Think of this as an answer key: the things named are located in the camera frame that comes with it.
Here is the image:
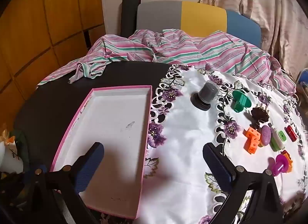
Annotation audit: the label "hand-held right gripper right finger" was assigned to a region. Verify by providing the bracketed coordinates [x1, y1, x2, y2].
[203, 143, 284, 224]

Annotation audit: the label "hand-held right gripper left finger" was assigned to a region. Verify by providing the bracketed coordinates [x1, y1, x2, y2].
[24, 142, 105, 224]

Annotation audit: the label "pink shallow box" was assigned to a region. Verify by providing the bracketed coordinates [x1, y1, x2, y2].
[49, 85, 153, 220]

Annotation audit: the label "orange cube blocks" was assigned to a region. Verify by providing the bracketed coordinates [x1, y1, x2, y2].
[244, 128, 261, 154]

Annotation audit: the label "purple oval pebble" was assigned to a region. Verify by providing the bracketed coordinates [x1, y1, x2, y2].
[259, 125, 272, 146]

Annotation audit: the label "magenta plastic stamp toy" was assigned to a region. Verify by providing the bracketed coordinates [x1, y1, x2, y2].
[268, 154, 289, 177]

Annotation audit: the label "white green plastic gadget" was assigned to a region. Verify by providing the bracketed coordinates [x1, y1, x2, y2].
[268, 123, 287, 152]

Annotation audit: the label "brown massage comb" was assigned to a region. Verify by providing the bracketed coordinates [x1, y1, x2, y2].
[250, 104, 270, 129]

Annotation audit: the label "green plastic stamp toy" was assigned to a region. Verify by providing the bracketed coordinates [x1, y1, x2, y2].
[231, 90, 251, 114]

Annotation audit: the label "orange crown-shaped mould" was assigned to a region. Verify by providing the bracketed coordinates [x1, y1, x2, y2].
[280, 150, 293, 173]

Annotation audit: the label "grey black top hat toy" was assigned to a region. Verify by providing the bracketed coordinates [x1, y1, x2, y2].
[191, 81, 219, 112]

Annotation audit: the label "red metallic cylinder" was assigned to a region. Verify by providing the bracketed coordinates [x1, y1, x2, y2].
[285, 125, 298, 142]

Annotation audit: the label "white embroidered floral tablecloth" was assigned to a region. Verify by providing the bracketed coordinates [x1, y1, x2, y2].
[142, 65, 308, 224]

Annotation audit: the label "white plastic cup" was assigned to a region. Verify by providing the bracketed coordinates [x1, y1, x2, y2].
[0, 140, 24, 174]

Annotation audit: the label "blue plastic stool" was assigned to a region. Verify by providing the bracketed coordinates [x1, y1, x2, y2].
[296, 69, 308, 99]

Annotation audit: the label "pink green striped cloth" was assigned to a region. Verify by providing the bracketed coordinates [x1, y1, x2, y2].
[36, 29, 297, 94]

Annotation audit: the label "grey yellow blue chair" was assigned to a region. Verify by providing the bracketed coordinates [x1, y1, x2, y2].
[136, 1, 262, 47]

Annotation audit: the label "wooden panelled wardrobe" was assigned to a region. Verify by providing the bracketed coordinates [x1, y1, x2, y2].
[0, 0, 106, 128]

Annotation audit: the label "black rolled mat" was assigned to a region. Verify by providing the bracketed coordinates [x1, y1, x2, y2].
[121, 0, 141, 37]

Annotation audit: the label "beige printed curtain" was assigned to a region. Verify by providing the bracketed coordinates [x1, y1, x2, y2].
[198, 0, 308, 82]

